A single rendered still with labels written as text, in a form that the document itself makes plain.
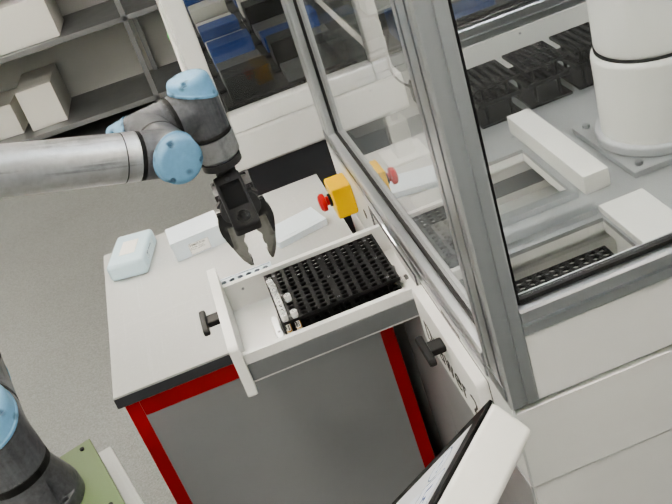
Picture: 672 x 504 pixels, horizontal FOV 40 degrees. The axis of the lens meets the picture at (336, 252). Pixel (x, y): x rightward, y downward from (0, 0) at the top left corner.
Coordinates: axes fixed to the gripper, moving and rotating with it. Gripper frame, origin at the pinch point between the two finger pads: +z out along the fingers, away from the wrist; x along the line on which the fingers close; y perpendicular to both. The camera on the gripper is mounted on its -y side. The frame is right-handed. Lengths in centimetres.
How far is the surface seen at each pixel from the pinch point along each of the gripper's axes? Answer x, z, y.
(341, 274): -12.2, 7.5, -4.2
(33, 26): 68, 26, 377
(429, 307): -21.7, 4.8, -27.7
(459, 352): -21.7, 4.7, -41.0
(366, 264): -17.1, 7.6, -4.2
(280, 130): -17, 11, 77
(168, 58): 8, 81, 419
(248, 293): 5.1, 11.1, 8.2
